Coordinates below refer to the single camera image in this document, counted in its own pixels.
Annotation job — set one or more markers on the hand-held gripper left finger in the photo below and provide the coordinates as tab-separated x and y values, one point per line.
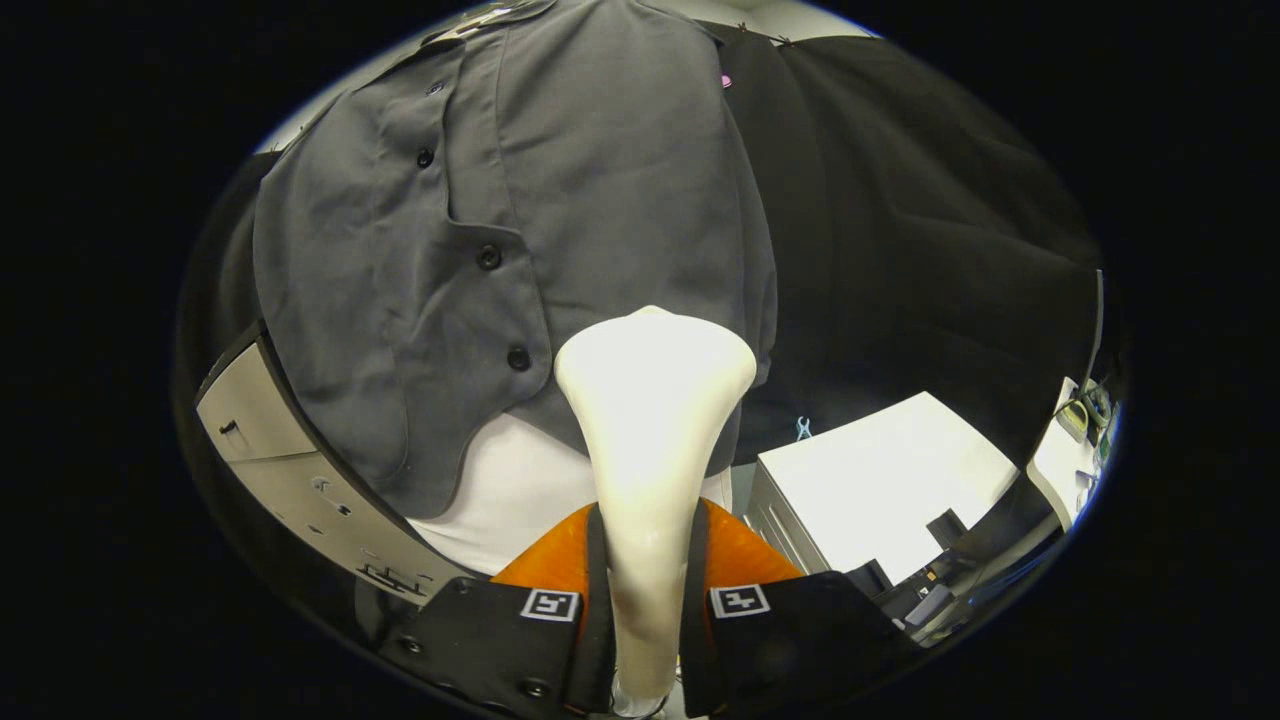
600	600

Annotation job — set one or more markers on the black backdrop cloth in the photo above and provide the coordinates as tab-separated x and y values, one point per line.
920	230

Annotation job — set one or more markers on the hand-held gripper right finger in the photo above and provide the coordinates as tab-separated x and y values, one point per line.
695	620

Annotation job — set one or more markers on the white side desk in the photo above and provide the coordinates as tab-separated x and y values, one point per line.
1060	470

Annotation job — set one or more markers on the white garment steamer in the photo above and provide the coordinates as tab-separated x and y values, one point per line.
650	430

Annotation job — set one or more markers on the white dress form mannequin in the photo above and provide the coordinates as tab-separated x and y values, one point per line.
510	490

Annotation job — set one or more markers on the small blue clip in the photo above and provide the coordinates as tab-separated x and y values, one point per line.
802	428

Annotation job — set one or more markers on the grey drawer cabinet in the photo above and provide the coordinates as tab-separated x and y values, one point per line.
270	450

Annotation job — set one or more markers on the black monitor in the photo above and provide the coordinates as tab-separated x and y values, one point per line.
1098	330

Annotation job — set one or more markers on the dark grey button shirt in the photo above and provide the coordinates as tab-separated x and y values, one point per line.
600	180

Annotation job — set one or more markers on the white cabinet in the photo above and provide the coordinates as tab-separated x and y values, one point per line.
880	480

